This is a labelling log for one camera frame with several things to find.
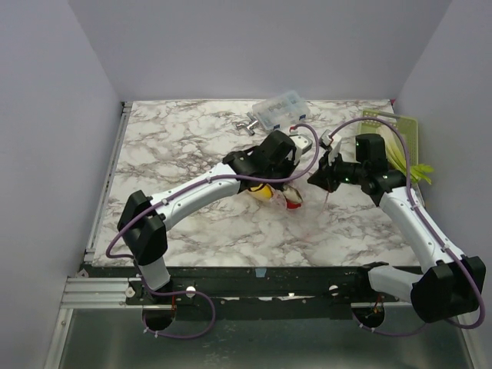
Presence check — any clear zip top bag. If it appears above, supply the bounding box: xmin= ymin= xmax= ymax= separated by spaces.
xmin=245 ymin=181 xmax=312 ymax=213

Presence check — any green fake lettuce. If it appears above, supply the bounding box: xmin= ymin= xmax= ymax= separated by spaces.
xmin=377 ymin=125 xmax=434 ymax=185

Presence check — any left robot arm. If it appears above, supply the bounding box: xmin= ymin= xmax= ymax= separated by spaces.
xmin=117 ymin=131 xmax=313 ymax=304

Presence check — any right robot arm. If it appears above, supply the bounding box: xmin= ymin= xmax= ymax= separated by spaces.
xmin=307 ymin=131 xmax=486 ymax=323

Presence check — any grey fake fish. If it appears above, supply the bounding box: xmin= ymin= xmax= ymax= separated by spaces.
xmin=282 ymin=185 xmax=303 ymax=203

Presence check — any yellow fake food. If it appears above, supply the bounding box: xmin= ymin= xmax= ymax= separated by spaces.
xmin=248 ymin=184 xmax=274 ymax=202

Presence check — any red fake tomato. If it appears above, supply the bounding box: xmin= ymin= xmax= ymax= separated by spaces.
xmin=286 ymin=201 xmax=302 ymax=210

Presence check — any chrome metal faucet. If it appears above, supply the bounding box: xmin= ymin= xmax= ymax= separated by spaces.
xmin=234 ymin=112 xmax=259 ymax=136

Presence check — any clear plastic screw box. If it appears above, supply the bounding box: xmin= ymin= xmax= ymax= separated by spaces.
xmin=251 ymin=91 xmax=310 ymax=131

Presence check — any green plastic basket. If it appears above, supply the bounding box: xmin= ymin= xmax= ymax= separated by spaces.
xmin=357 ymin=109 xmax=420 ymax=165

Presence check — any blue tape piece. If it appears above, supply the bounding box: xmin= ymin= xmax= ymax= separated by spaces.
xmin=254 ymin=268 xmax=267 ymax=278

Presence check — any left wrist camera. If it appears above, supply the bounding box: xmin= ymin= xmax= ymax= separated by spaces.
xmin=288 ymin=132 xmax=313 ymax=160

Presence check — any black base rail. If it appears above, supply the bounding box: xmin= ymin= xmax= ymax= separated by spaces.
xmin=87 ymin=266 xmax=396 ymax=326

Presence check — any aluminium frame rail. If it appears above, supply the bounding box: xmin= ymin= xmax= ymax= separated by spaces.
xmin=60 ymin=101 xmax=132 ymax=310

